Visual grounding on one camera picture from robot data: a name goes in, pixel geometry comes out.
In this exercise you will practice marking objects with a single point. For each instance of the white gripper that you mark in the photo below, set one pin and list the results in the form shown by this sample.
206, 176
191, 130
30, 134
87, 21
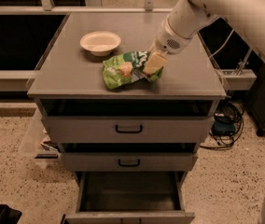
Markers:
169, 40

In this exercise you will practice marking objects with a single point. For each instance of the green rice chip bag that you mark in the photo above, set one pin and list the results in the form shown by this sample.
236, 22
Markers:
127, 68

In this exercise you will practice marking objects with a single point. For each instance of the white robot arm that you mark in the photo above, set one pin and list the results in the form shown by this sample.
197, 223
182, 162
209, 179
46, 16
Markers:
188, 17

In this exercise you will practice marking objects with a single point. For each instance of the grey drawer cabinet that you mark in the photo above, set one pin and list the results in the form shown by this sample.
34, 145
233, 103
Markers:
70, 83

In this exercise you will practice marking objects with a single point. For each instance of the middle grey drawer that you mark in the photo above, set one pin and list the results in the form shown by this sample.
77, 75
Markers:
129, 162

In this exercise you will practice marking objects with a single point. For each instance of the top grey drawer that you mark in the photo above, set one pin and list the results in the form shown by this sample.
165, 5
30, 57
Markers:
127, 129

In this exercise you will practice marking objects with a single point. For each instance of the bottom grey open drawer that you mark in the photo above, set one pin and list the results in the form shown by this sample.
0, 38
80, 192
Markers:
129, 198

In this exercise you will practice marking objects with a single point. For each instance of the white paper bowl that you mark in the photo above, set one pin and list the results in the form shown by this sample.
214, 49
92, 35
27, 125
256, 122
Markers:
100, 43

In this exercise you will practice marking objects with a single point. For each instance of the blue device on floor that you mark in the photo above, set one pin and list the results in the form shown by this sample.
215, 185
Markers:
223, 129

